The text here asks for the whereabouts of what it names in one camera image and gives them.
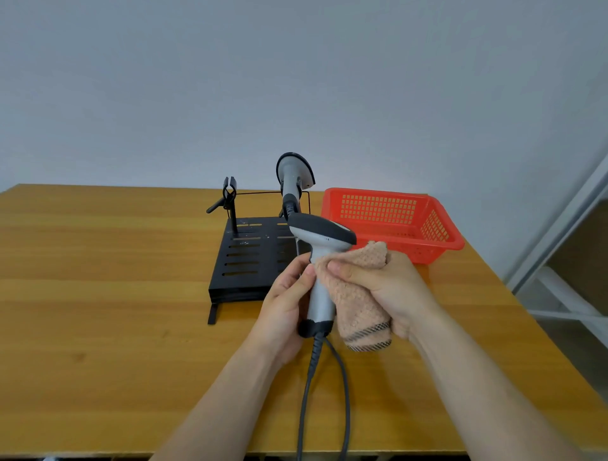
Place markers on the person's left hand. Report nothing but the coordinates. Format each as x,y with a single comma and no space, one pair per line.
278,323

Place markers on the person's right hand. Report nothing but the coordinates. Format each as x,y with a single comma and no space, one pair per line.
396,294

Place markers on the person's right thumb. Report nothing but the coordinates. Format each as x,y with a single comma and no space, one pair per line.
349,272

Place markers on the person's left thumb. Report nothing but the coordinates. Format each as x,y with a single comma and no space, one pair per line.
300,287

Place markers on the pink striped cloth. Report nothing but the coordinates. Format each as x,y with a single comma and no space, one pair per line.
358,311

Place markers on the grey black barcode scanner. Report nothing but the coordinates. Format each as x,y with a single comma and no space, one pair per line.
290,178
323,235

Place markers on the person's left forearm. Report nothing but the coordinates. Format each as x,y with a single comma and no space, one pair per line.
223,408

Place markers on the person's right forearm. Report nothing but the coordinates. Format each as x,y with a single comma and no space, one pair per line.
479,394

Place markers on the black slotted metal rack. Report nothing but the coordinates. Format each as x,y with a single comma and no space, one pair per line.
249,259

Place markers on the red plastic basket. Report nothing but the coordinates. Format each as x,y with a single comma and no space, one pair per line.
408,223

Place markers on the black clip holder post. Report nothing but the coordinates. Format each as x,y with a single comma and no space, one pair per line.
229,197

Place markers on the white metal shelf frame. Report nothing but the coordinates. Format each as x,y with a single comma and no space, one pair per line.
565,280

